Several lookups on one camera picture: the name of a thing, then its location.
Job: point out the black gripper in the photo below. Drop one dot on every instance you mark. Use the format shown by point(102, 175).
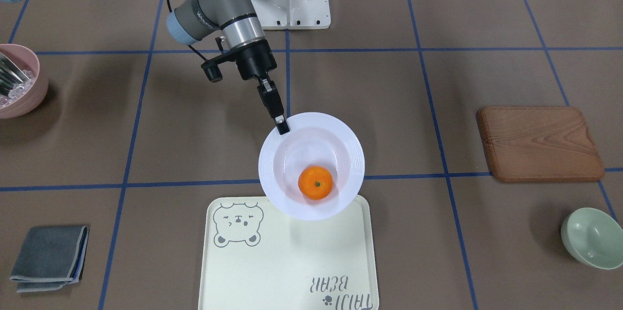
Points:
point(254, 60)

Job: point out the white round plate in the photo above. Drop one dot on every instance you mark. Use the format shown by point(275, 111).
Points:
point(314, 139)

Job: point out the orange mandarin fruit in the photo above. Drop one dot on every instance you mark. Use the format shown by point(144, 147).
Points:
point(315, 183)

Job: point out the cream bear tray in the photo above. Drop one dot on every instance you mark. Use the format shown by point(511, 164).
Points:
point(257, 258)

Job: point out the pink bowl with ice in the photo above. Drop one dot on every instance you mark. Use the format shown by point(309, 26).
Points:
point(25, 59)

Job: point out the metal scoop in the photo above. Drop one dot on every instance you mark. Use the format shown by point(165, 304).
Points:
point(11, 77)

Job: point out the wooden cutting board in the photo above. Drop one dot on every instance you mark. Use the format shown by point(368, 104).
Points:
point(538, 144)

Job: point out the grey folded cloth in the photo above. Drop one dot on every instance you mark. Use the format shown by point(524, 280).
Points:
point(50, 258)

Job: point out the mint green bowl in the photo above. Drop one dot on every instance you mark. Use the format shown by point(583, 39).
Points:
point(593, 238)

